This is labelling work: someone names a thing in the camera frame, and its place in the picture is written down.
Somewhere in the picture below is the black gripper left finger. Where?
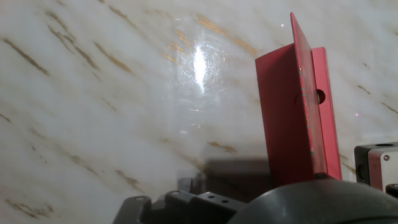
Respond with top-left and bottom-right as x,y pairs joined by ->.
113,195 -> 165,224

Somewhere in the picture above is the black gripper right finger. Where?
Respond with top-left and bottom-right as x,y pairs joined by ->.
164,190 -> 247,224

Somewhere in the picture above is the grey box with red button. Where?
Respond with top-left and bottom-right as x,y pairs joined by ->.
354,142 -> 398,198

